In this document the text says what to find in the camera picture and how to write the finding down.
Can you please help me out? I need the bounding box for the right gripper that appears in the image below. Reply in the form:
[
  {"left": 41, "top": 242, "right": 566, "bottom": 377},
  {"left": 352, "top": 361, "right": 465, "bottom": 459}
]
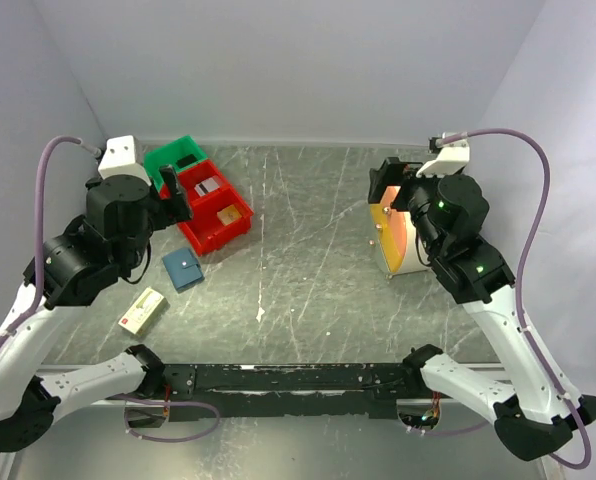
[{"left": 368, "top": 155, "right": 453, "bottom": 255}]

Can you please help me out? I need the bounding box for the red plastic bin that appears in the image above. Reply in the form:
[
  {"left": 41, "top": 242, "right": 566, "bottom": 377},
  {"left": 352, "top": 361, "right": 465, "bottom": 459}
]
[
  {"left": 178, "top": 186, "right": 253, "bottom": 256},
  {"left": 158, "top": 159, "right": 228, "bottom": 202}
]

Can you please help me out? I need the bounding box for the green plastic bin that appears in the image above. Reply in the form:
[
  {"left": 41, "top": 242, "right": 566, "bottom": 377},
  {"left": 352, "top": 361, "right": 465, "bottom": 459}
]
[{"left": 144, "top": 135, "right": 208, "bottom": 191}]

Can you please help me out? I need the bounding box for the round drawer cabinet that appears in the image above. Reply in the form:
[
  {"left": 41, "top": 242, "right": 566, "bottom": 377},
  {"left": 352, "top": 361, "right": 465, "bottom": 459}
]
[{"left": 369, "top": 186, "right": 428, "bottom": 276}]

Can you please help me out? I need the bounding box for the blue card holder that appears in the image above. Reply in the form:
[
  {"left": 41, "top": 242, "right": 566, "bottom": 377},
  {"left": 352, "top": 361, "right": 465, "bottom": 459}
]
[{"left": 162, "top": 248, "right": 204, "bottom": 293}]

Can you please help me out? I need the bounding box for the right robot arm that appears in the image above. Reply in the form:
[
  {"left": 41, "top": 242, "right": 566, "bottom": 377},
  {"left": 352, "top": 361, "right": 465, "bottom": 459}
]
[{"left": 368, "top": 157, "right": 596, "bottom": 461}]

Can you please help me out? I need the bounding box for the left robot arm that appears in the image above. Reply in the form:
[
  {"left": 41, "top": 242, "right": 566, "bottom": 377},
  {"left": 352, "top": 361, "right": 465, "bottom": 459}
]
[{"left": 0, "top": 165, "right": 192, "bottom": 453}]

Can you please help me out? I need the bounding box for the white striped card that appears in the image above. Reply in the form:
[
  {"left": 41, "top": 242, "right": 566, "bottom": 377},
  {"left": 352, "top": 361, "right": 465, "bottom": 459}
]
[{"left": 194, "top": 176, "right": 222, "bottom": 197}]

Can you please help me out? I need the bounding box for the black card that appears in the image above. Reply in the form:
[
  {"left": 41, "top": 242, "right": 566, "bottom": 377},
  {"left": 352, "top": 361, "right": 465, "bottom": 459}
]
[{"left": 176, "top": 154, "right": 198, "bottom": 169}]

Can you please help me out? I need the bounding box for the gold card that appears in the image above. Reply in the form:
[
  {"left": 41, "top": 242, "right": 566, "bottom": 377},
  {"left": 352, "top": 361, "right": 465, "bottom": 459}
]
[{"left": 217, "top": 204, "right": 242, "bottom": 226}]

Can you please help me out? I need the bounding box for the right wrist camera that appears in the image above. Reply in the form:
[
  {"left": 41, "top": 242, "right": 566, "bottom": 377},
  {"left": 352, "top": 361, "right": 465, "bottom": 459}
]
[{"left": 416, "top": 133, "right": 470, "bottom": 178}]

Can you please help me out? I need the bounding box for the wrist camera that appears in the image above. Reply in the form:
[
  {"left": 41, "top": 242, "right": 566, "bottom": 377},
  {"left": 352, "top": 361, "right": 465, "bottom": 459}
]
[
  {"left": 416, "top": 133, "right": 470, "bottom": 178},
  {"left": 98, "top": 135, "right": 151, "bottom": 186}
]

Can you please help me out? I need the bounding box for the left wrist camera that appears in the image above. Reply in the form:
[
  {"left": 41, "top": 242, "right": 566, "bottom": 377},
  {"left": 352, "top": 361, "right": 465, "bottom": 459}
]
[{"left": 98, "top": 135, "right": 151, "bottom": 186}]

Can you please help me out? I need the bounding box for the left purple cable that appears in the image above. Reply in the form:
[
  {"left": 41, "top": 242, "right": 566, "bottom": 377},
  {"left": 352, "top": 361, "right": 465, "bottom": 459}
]
[{"left": 0, "top": 135, "right": 104, "bottom": 376}]

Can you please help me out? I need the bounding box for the purple cable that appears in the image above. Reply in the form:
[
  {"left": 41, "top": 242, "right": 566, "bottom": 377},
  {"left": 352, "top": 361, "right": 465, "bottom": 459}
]
[
  {"left": 440, "top": 128, "right": 594, "bottom": 470},
  {"left": 0, "top": 135, "right": 104, "bottom": 376}
]

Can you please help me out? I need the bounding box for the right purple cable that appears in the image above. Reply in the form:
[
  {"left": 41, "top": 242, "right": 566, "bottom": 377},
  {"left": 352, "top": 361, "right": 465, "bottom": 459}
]
[{"left": 440, "top": 128, "right": 594, "bottom": 470}]

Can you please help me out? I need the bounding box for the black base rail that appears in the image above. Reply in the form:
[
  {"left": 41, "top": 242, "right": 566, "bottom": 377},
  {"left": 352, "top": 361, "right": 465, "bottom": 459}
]
[{"left": 150, "top": 363, "right": 432, "bottom": 422}]

